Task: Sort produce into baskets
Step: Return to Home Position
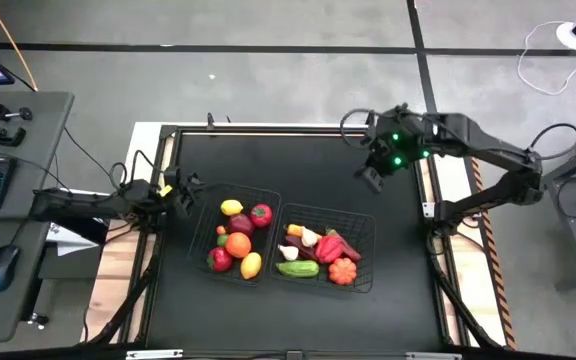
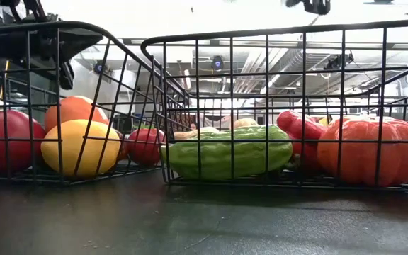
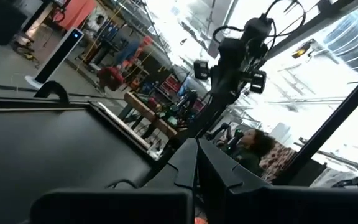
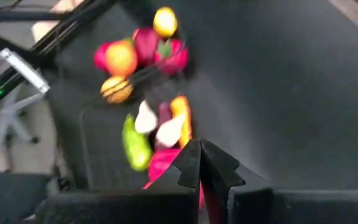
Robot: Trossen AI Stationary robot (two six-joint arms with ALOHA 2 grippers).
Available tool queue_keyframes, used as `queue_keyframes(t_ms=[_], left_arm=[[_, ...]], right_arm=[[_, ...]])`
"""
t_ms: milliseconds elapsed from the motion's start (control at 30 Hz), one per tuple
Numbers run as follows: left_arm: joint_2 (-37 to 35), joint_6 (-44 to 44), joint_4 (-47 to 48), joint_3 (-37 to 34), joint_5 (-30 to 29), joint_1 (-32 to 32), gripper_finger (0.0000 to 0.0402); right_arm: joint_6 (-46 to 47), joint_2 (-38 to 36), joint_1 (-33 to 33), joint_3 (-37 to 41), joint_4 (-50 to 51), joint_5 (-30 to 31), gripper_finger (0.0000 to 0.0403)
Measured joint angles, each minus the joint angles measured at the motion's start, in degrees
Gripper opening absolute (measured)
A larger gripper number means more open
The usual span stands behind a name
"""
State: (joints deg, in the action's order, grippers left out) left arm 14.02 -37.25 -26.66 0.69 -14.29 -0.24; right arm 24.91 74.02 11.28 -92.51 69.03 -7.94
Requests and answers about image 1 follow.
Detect silver metal bracket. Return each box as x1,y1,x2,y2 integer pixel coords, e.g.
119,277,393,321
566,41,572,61
126,349,184,360
406,352,462,360

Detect dark maroon apple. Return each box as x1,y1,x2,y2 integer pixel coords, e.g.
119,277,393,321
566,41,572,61
226,212,256,237

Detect red bell pepper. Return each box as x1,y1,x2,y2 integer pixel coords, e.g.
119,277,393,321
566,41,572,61
315,234,344,265

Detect orange pumpkin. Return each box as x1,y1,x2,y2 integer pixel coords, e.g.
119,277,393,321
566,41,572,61
328,257,358,287

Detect grey desk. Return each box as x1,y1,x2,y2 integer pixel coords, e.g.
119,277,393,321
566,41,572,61
0,91,76,221

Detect yellow lemon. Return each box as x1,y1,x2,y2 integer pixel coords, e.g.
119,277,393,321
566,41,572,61
239,251,263,281
219,198,245,217

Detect white papers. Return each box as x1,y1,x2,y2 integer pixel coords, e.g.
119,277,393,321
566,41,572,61
46,187,114,257

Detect black caster knob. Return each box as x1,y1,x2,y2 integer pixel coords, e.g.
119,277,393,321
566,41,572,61
26,311,51,330

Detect orange fruit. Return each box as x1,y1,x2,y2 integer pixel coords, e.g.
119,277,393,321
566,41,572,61
224,231,253,260

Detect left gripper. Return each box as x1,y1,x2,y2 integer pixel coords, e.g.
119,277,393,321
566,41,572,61
156,167,207,224

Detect yellow cable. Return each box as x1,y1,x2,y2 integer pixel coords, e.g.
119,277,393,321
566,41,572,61
0,0,39,93

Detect black table frame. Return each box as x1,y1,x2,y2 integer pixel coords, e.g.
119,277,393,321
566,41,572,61
80,122,519,360

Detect black computer mouse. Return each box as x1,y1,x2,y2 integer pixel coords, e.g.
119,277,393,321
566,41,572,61
0,245,21,295

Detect black wire basket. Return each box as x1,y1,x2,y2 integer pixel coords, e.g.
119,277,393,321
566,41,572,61
186,182,283,288
269,202,377,294

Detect orange black hazard tape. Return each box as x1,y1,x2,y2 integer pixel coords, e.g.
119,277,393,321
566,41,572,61
460,154,518,351

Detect green cucumber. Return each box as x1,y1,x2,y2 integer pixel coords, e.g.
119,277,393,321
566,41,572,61
275,259,321,279

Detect red tomato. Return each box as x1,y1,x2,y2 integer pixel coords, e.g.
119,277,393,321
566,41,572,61
248,202,274,229

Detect round red fruit green calyx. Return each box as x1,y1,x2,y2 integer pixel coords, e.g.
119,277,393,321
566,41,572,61
206,246,234,274

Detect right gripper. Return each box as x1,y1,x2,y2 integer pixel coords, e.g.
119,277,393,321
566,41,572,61
353,103,442,195

